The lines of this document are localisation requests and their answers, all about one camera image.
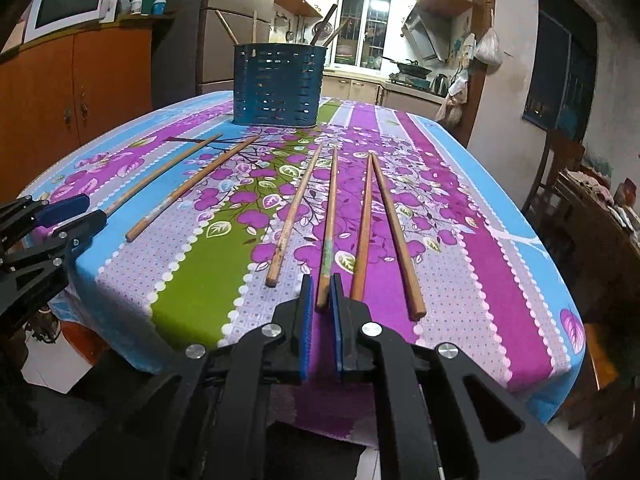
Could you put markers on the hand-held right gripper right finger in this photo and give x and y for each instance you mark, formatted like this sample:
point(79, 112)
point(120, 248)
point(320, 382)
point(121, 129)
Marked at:
point(338, 330)

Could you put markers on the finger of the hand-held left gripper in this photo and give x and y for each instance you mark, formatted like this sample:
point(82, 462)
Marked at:
point(75, 232)
point(62, 209)

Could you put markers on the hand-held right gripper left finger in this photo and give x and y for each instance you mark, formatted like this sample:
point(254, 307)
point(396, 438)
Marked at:
point(306, 330)

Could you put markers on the brown wooden chopstick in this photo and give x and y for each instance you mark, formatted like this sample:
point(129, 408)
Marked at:
point(324, 24)
point(254, 30)
point(165, 172)
point(337, 31)
point(226, 27)

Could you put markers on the brown chopstick green mark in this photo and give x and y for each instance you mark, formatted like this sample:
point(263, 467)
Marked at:
point(327, 220)

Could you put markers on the group of wooden chopsticks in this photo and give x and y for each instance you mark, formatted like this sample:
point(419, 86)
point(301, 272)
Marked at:
point(396, 235)

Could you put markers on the blue perforated utensil holder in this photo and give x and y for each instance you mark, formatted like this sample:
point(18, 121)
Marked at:
point(280, 85)

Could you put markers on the orange wooden cabinet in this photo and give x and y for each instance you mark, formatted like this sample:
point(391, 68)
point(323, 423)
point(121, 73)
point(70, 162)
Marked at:
point(100, 100)

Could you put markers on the floral striped tablecloth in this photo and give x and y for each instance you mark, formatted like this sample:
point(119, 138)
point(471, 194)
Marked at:
point(450, 270)

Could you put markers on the person's dark clothing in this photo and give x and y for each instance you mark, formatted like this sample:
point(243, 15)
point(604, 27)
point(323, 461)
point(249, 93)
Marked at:
point(35, 420)

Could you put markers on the grey refrigerator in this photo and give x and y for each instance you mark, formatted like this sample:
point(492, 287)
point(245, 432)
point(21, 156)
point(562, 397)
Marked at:
point(215, 70)

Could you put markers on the white microwave oven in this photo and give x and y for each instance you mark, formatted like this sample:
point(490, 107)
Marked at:
point(70, 2)

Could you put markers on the green plastic container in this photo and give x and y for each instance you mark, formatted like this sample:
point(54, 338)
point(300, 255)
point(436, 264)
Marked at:
point(148, 2)

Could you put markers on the beige kitchen base cabinets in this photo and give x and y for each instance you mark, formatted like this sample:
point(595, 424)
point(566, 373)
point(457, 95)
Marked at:
point(360, 90)

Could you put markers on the hanging cloth bags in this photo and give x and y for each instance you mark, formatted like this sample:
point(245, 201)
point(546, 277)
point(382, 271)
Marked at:
point(452, 105)

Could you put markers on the gas stove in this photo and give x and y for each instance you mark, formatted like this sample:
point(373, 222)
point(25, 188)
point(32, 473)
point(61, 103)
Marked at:
point(407, 80)

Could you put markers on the electric kettle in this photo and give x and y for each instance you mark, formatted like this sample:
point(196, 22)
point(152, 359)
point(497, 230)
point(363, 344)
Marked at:
point(439, 85)

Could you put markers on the dark wooden dining table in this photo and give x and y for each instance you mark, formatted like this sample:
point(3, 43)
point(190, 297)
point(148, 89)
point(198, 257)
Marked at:
point(600, 260)

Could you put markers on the black wok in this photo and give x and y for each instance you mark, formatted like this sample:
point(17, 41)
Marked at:
point(412, 67)

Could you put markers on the wooden chair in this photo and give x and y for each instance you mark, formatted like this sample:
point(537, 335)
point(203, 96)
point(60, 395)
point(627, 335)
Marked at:
point(565, 150)

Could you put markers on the white cloth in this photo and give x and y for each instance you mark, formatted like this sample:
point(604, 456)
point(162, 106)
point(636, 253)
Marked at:
point(590, 185)

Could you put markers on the barred kitchen window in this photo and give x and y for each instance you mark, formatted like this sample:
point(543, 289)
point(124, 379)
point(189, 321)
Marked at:
point(370, 25)

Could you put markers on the steel range hood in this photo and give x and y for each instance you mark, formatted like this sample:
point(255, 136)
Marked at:
point(425, 35)

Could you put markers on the hanging white plastic bag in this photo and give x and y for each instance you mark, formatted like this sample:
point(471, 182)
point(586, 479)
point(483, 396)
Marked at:
point(489, 47)

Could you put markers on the dark window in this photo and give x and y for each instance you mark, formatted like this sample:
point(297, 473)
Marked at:
point(560, 70)

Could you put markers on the brown door frame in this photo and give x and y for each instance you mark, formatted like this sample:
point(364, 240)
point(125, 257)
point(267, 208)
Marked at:
point(477, 110)

